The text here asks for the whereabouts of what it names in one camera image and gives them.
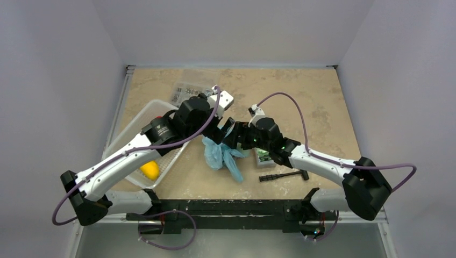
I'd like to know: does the blue plastic bag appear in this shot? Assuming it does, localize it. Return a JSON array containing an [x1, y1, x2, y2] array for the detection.
[[202, 137, 250, 182]]

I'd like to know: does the aluminium frame rail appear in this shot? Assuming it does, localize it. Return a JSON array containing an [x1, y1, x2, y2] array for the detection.
[[104, 64, 136, 150]]

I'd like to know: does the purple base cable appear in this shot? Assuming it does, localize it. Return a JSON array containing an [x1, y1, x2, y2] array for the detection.
[[137, 209, 197, 250]]

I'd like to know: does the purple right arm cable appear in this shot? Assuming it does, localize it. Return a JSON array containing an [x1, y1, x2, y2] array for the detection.
[[252, 91, 417, 194]]

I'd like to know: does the black T-handle tool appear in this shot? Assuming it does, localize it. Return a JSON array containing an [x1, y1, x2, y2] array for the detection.
[[259, 170, 310, 182]]

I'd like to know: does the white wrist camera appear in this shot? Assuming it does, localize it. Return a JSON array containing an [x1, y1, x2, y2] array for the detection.
[[248, 104, 266, 127], [207, 85, 234, 119]]

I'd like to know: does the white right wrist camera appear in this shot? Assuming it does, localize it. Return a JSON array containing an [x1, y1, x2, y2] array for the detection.
[[248, 104, 266, 127]]

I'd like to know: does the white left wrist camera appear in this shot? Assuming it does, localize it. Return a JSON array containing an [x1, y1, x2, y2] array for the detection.
[[207, 85, 234, 119]]

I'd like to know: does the green circuit board box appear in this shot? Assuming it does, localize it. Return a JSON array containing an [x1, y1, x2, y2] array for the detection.
[[254, 148, 276, 168]]

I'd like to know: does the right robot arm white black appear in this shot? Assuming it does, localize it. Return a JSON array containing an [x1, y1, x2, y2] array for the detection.
[[223, 117, 392, 221]]

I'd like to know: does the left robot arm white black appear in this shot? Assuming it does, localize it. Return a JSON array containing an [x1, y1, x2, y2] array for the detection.
[[60, 92, 234, 226]]

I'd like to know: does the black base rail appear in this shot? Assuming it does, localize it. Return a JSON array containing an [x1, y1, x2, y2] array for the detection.
[[126, 190, 338, 237]]

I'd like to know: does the white plastic basket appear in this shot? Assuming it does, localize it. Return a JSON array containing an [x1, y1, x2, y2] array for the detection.
[[102, 99, 187, 189]]

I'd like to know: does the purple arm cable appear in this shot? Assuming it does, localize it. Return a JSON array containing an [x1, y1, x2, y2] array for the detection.
[[252, 91, 417, 194], [52, 85, 222, 227]]

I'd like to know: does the yellow fake lemon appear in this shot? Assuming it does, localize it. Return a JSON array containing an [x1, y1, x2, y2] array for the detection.
[[139, 161, 160, 181]]

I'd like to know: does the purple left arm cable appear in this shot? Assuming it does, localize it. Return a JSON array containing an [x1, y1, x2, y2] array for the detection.
[[52, 85, 222, 227]]

